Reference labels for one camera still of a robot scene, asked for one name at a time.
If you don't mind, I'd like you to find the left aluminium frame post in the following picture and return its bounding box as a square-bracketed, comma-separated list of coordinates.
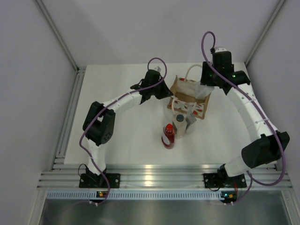
[34, 0, 79, 71]

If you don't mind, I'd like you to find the watermelon print canvas bag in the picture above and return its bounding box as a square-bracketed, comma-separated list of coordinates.
[167, 64, 211, 120]

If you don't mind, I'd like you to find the right aluminium frame post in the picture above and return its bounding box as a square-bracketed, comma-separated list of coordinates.
[244, 0, 287, 67]

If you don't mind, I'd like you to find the slotted cable duct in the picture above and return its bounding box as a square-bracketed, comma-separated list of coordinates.
[46, 190, 236, 200]

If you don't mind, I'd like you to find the purple cable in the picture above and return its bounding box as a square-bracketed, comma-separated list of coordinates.
[201, 31, 288, 204]
[79, 57, 167, 206]

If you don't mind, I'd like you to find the red liquid bottle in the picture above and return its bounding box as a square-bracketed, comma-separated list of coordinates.
[161, 123, 175, 149]

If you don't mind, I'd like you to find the left black mount plate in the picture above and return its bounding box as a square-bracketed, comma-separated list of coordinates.
[79, 173, 120, 188]

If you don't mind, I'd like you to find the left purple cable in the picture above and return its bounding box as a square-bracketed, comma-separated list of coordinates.
[79, 57, 167, 206]

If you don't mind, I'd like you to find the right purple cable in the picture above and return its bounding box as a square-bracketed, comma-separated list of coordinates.
[201, 31, 288, 204]

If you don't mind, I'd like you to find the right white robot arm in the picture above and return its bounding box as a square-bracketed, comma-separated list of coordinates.
[201, 47, 290, 186]

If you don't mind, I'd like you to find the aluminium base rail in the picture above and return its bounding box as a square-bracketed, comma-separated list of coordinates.
[37, 163, 293, 189]

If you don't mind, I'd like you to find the clear bottle dark cap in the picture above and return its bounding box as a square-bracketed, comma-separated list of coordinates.
[172, 113, 187, 139]

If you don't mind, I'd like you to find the right black mount plate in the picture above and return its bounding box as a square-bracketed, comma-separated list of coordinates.
[203, 172, 247, 189]

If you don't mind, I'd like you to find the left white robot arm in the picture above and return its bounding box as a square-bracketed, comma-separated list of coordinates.
[79, 69, 172, 189]

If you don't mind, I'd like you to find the aluminium frame post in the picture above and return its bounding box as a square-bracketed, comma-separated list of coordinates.
[244, 0, 287, 67]
[34, 0, 79, 71]

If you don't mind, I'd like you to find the white bottle dark cap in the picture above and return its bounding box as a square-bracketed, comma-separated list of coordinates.
[194, 84, 214, 99]

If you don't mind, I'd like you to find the black mount plate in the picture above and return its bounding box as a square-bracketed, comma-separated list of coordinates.
[79, 173, 120, 188]
[203, 172, 247, 189]

